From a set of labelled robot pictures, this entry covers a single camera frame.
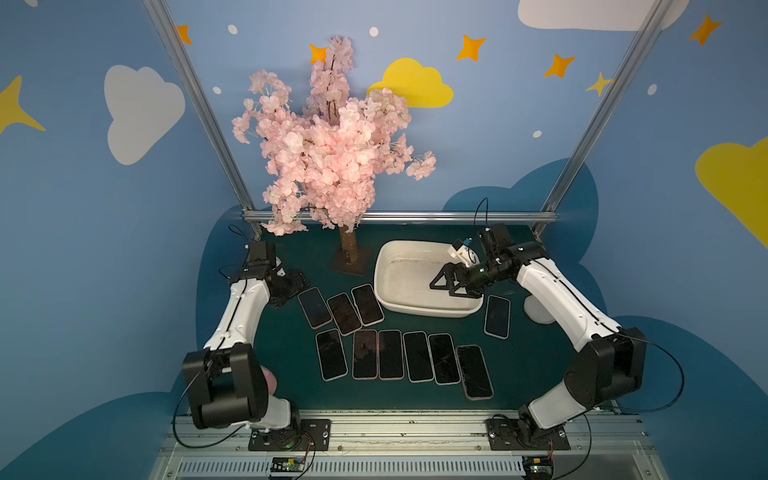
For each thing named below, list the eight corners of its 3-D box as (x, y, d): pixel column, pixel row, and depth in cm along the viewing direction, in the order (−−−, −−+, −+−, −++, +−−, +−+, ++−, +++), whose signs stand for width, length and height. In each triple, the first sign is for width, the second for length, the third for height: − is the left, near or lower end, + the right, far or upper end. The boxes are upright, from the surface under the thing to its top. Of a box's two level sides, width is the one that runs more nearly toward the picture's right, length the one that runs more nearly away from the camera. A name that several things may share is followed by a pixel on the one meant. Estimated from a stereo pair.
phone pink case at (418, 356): (408, 383, 84) (409, 381, 83) (401, 335, 94) (402, 332, 92) (434, 381, 85) (435, 378, 83) (425, 332, 94) (426, 329, 92)
